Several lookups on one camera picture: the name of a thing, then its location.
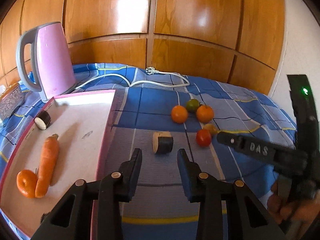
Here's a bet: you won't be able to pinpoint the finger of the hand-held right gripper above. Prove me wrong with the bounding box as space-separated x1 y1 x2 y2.
216 130 276 166

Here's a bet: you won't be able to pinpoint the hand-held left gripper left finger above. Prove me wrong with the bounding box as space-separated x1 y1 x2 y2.
31 148 143 240

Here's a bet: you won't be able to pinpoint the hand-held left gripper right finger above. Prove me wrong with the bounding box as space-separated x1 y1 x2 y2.
177 148 285 240

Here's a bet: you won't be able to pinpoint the yellowish tomato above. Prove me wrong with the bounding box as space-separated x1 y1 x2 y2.
203 123 218 137

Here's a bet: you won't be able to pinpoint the red tomato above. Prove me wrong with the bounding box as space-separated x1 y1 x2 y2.
196 129 212 147

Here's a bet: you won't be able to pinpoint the eggplant piece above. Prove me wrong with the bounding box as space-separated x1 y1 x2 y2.
152 131 174 155
34 110 52 130

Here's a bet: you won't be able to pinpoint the orange with stem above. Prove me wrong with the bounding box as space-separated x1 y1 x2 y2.
196 104 215 123

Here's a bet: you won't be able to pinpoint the green tomato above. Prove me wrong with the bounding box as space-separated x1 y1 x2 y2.
186 99 200 112

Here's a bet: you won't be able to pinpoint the pink shallow tray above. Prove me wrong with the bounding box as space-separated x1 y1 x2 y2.
0 89 117 239

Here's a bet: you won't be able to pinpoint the person's right hand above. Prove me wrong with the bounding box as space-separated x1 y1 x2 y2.
267 180 320 227

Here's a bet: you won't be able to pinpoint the blue plaid blanket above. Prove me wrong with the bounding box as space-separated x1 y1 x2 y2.
0 62 298 240

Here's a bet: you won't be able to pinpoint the carrot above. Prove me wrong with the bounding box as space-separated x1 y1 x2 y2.
35 134 60 198

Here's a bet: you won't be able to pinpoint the wooden wardrobe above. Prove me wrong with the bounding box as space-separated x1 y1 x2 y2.
0 0 287 96

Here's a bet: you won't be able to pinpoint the pink electric kettle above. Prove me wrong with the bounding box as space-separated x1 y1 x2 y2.
16 22 76 103

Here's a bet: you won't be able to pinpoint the glittery box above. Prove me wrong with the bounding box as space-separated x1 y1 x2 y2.
0 84 24 120

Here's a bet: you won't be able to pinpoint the white power cable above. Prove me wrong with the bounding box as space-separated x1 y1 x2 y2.
75 67 190 91

